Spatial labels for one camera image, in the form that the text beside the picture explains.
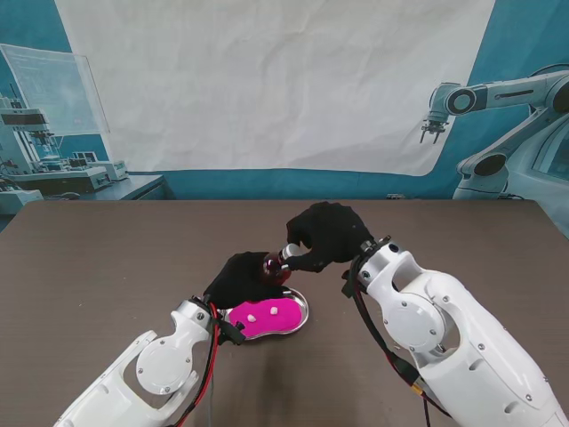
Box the red transparent sample bottle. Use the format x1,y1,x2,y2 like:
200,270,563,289
261,251,294,286

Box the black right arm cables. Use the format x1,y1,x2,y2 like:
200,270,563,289
349,262,450,427

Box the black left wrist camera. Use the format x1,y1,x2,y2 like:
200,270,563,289
220,320,245,347

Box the white wrinkled backdrop sheet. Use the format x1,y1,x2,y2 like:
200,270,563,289
53,0,497,178

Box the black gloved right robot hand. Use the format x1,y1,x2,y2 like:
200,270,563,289
285,201,374,273

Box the magenta tray liner pad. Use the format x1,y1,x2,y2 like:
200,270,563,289
228,296,302,337

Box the blue lab print banner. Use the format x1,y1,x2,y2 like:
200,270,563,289
0,0,569,232

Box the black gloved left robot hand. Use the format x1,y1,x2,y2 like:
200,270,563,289
203,251,293,310

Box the white round bottle cap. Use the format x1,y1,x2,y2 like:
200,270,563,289
278,242,302,263

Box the red black left arm cables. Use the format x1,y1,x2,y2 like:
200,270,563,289
172,302,228,427

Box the steel kidney-shaped tray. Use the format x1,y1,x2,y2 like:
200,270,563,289
224,286,310,342

